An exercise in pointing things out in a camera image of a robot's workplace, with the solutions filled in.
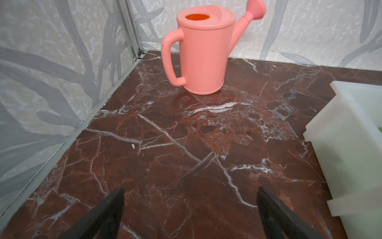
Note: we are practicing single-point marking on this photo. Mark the pink watering can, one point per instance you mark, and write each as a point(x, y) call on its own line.
point(195, 55)

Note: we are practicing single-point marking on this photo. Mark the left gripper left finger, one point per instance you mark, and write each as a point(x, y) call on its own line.
point(102, 221)

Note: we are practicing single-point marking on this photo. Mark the white three-compartment bin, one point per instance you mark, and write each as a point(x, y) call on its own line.
point(347, 140)

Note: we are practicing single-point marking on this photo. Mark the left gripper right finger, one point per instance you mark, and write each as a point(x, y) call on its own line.
point(279, 221)

